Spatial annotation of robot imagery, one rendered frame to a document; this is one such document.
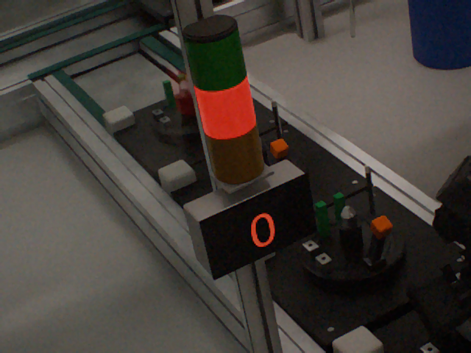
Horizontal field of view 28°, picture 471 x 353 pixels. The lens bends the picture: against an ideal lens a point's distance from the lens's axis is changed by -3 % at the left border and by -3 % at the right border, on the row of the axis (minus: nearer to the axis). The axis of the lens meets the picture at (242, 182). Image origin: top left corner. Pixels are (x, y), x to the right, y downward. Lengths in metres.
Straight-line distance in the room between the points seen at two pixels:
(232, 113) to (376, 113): 0.94
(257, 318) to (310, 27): 1.14
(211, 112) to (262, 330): 0.30
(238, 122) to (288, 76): 1.10
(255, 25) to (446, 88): 0.51
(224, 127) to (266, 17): 1.29
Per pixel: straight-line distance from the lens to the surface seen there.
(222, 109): 0.88
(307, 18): 2.10
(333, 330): 1.17
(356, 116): 1.81
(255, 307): 1.06
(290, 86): 1.95
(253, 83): 1.76
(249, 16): 2.15
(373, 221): 1.17
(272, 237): 0.97
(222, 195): 0.95
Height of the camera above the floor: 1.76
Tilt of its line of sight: 32 degrees down
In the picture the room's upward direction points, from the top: 12 degrees counter-clockwise
